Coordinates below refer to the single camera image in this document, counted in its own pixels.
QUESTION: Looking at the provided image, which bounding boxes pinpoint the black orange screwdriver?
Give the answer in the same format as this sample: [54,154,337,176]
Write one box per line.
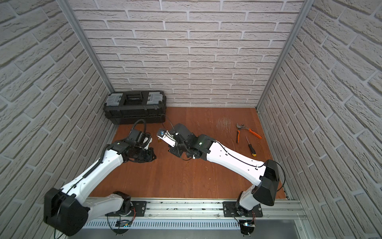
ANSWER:
[245,137,257,157]

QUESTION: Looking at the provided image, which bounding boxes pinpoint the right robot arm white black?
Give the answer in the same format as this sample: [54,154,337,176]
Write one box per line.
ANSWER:
[157,123,280,215]

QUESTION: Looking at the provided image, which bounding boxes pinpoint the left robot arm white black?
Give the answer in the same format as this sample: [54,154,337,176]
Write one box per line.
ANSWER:
[43,127,156,236]

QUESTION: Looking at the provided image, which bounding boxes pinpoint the orange handled pliers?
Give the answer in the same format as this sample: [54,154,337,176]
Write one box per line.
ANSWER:
[236,123,262,139]

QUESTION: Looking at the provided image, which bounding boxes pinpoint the black plastic toolbox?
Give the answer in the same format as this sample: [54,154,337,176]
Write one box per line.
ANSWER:
[103,90,167,125]

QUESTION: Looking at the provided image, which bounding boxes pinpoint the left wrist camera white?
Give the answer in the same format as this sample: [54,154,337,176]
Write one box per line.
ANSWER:
[142,133,152,149]

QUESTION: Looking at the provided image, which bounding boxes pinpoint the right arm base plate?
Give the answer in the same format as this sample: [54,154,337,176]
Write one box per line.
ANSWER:
[222,201,263,218]

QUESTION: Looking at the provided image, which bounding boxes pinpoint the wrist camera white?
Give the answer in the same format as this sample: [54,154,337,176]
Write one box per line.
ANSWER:
[157,128,177,147]
[142,133,152,149]

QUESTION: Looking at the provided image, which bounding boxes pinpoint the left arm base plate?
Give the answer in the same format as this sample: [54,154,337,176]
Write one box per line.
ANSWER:
[106,200,147,217]

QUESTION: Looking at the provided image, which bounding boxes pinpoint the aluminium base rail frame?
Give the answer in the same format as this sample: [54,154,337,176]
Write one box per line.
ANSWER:
[50,191,317,239]

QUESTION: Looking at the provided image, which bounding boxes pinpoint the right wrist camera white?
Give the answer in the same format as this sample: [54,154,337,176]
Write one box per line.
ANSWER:
[157,128,177,147]

